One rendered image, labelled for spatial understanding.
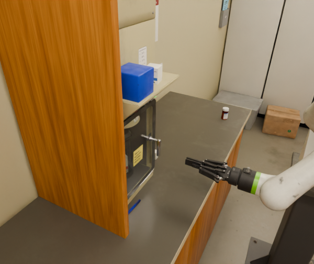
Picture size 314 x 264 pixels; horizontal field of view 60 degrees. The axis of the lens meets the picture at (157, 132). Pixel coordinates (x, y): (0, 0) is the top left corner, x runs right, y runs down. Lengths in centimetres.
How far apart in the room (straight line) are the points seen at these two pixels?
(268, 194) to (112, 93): 61
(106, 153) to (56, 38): 38
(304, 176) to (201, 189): 56
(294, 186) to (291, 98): 310
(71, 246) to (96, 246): 10
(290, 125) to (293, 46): 96
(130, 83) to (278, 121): 307
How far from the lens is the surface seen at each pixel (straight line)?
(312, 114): 138
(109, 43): 75
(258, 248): 245
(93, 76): 82
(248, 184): 115
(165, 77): 109
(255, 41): 390
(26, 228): 132
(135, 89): 86
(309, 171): 101
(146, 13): 106
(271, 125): 382
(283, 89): 402
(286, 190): 101
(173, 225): 124
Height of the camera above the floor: 189
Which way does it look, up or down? 32 degrees down
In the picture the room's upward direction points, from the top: 1 degrees clockwise
